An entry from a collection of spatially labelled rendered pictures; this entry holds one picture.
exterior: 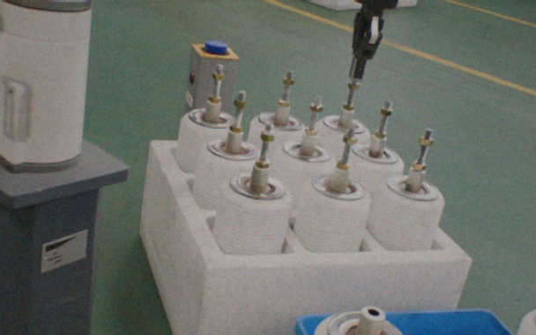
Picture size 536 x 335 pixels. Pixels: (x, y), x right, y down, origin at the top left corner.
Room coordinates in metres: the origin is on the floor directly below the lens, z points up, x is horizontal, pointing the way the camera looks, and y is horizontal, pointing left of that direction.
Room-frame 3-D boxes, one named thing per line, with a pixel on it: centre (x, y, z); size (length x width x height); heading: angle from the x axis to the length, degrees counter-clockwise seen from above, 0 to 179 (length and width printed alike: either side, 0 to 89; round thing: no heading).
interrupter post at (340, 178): (0.89, -0.10, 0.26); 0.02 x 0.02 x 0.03
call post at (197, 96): (1.23, 0.13, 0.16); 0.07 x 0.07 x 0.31; 24
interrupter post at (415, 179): (0.93, -0.21, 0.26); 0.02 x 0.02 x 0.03
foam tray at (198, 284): (0.99, -0.05, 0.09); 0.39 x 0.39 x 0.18; 24
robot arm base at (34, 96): (0.71, 0.25, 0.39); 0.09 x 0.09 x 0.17; 52
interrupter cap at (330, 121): (1.15, -0.11, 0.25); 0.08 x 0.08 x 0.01
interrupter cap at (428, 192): (0.93, -0.21, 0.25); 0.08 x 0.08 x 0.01
